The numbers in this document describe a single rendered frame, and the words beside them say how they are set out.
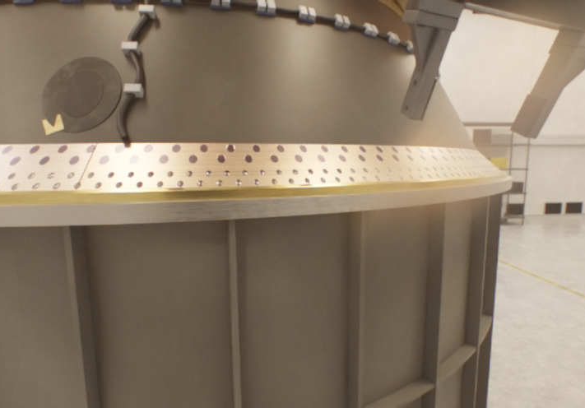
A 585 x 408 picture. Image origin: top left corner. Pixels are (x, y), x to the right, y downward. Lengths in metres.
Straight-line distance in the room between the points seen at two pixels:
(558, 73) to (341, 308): 0.40
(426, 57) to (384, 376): 0.53
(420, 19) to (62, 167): 0.44
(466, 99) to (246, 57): 6.92
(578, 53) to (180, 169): 0.44
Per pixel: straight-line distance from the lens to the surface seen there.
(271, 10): 0.68
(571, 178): 8.77
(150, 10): 0.65
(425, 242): 0.66
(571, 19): 0.40
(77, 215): 0.45
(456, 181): 0.65
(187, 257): 0.47
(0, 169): 0.55
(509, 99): 7.89
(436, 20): 0.34
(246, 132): 0.51
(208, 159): 0.47
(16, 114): 0.61
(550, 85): 0.43
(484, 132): 6.92
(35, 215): 0.47
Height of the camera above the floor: 1.21
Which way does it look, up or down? 7 degrees down
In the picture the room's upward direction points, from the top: 1 degrees counter-clockwise
